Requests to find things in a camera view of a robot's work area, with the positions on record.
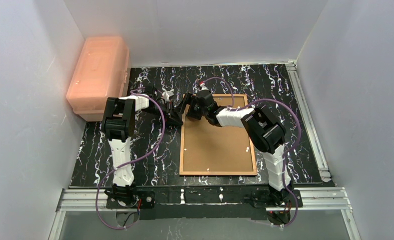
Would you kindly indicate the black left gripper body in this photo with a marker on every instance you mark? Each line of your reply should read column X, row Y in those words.
column 172, row 110

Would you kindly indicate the brown fibreboard backing board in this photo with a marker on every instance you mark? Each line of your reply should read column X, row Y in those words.
column 216, row 142

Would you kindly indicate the wooden picture frame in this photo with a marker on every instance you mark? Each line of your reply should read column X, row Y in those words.
column 253, row 159

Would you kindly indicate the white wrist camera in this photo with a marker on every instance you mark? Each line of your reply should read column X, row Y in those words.
column 202, row 87
column 167, row 95

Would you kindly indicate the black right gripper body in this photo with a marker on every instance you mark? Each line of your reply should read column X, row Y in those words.
column 190, row 108

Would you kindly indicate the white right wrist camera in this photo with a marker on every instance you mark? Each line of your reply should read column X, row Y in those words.
column 202, row 87

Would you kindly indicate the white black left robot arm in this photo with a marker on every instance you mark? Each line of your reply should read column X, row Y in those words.
column 118, row 126

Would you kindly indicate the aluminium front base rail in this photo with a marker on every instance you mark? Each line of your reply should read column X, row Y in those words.
column 326, row 214

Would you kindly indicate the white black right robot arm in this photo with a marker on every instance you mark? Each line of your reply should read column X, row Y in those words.
column 263, row 128

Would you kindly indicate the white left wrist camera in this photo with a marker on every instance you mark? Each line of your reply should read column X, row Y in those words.
column 167, row 95

